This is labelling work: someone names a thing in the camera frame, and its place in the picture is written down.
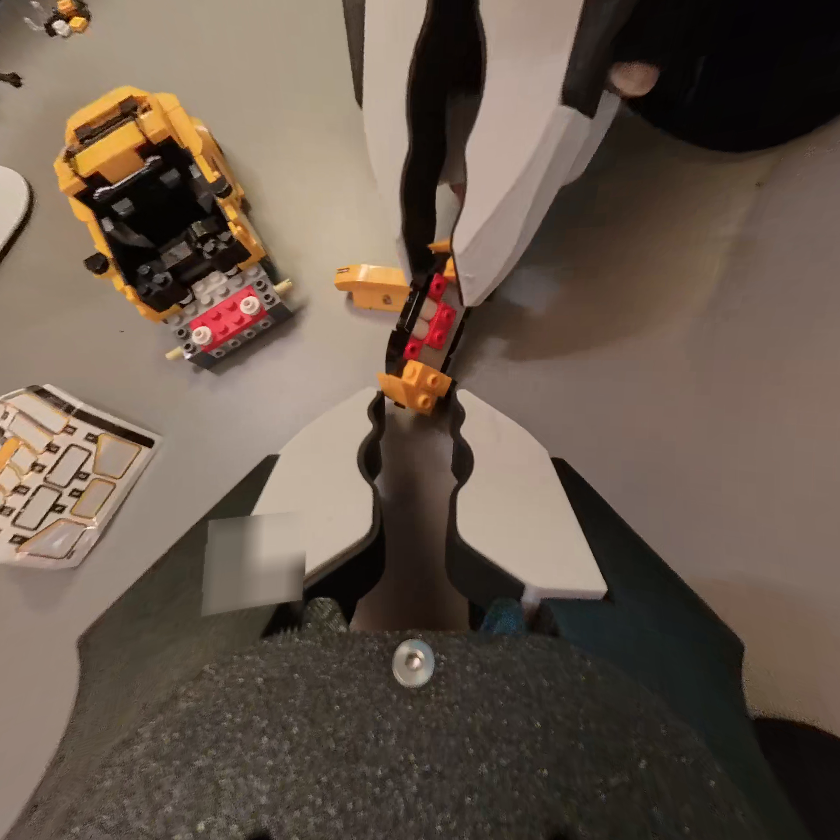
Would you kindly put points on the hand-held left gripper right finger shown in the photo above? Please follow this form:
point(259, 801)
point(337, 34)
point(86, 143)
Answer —
point(518, 512)

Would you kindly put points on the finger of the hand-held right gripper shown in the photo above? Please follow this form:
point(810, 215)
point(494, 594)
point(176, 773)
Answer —
point(518, 131)
point(384, 118)

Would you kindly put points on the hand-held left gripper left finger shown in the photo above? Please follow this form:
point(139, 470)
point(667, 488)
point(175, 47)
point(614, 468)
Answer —
point(328, 472)

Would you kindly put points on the black red yellow lego assembly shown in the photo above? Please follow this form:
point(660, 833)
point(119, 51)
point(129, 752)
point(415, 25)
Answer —
point(420, 384)

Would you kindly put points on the orange curved lego piece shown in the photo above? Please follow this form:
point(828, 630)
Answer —
point(371, 282)

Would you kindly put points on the lego sticker sheet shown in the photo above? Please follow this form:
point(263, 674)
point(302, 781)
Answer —
point(65, 472)

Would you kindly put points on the yellow lego car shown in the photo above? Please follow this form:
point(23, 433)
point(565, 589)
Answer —
point(118, 131)

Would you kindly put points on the small loose lego pieces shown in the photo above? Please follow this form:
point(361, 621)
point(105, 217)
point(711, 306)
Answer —
point(65, 13)

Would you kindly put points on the small black lego piece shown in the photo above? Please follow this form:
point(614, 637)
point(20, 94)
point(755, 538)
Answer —
point(10, 80)

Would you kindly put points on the person's right hand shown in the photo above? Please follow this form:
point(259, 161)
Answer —
point(633, 79)

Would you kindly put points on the white rounded board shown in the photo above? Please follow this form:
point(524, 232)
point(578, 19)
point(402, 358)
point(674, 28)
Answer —
point(13, 210)

